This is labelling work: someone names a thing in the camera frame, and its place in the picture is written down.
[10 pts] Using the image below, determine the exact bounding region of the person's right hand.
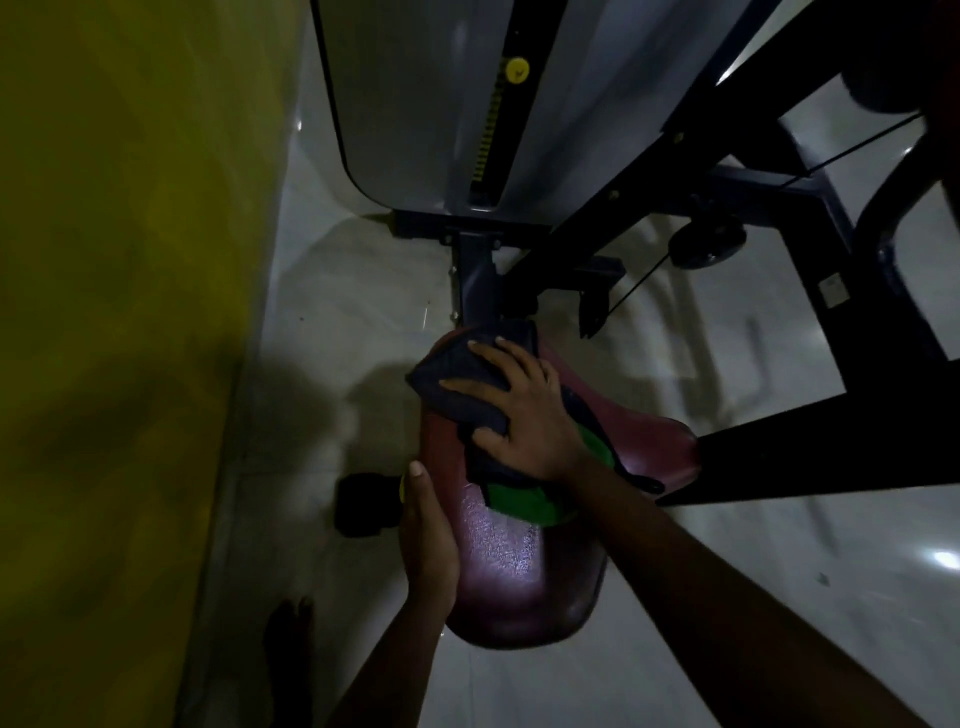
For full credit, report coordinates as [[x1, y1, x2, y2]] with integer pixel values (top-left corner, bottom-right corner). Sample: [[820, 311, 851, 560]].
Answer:
[[438, 337, 595, 484]]

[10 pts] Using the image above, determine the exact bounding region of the person's left hand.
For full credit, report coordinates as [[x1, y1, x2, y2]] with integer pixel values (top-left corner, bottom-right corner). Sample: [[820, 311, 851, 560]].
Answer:
[[397, 461, 463, 616]]

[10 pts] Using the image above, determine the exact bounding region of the dark grey green cloth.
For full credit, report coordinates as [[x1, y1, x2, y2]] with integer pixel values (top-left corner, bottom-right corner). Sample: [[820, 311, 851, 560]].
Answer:
[[406, 329, 665, 530]]

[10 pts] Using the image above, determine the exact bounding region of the person's right forearm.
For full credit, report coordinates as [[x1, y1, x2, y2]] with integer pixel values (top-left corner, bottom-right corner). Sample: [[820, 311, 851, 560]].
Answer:
[[554, 449, 931, 728]]

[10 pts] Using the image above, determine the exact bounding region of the person's left forearm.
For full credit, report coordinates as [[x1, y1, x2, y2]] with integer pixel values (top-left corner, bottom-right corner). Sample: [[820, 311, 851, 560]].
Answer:
[[326, 599, 451, 728]]

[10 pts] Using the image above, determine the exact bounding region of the person's bare foot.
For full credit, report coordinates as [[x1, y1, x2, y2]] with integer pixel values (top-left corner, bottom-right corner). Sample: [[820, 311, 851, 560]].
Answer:
[[262, 596, 320, 728]]

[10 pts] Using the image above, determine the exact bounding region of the black yellow adjustment knob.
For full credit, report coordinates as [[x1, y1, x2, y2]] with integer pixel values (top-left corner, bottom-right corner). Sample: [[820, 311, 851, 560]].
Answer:
[[335, 472, 410, 540]]

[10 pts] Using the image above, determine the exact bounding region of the silver weight stack tower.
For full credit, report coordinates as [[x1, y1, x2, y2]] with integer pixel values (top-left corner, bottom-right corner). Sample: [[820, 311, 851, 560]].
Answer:
[[311, 0, 781, 215]]

